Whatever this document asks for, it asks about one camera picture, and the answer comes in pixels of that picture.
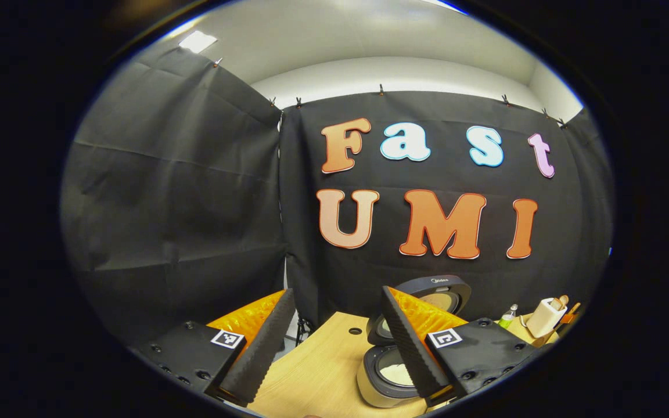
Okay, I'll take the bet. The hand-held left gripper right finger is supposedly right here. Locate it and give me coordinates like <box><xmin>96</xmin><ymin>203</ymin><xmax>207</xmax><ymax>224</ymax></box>
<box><xmin>381</xmin><ymin>285</ymin><xmax>544</xmax><ymax>407</ymax></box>

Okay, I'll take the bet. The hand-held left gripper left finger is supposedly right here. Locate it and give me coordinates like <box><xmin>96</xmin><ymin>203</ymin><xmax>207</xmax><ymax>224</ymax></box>
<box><xmin>128</xmin><ymin>289</ymin><xmax>296</xmax><ymax>407</ymax></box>

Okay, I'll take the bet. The black silver rice cooker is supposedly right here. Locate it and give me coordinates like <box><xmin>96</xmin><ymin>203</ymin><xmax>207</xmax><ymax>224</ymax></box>
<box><xmin>357</xmin><ymin>275</ymin><xmax>472</xmax><ymax>408</ymax></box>

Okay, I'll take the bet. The black tripod stand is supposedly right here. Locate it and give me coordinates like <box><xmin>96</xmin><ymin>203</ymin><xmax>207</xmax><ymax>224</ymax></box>
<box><xmin>295</xmin><ymin>316</ymin><xmax>315</xmax><ymax>347</ymax></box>

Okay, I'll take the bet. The green drink bottle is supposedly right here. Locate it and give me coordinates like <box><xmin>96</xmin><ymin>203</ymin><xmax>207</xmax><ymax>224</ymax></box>
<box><xmin>497</xmin><ymin>304</ymin><xmax>519</xmax><ymax>330</ymax></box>

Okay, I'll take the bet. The white toaster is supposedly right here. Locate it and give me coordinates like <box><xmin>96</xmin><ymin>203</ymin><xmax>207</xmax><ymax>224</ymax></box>
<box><xmin>526</xmin><ymin>297</ymin><xmax>568</xmax><ymax>339</ymax></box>

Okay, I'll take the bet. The row of black backdrop clips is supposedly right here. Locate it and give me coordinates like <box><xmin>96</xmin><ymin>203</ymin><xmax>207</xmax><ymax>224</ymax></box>
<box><xmin>213</xmin><ymin>57</ymin><xmax>569</xmax><ymax>129</ymax></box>

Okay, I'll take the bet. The ceiling light panel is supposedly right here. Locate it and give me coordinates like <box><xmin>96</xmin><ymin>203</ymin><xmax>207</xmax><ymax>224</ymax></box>
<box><xmin>178</xmin><ymin>30</ymin><xmax>219</xmax><ymax>55</ymax></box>

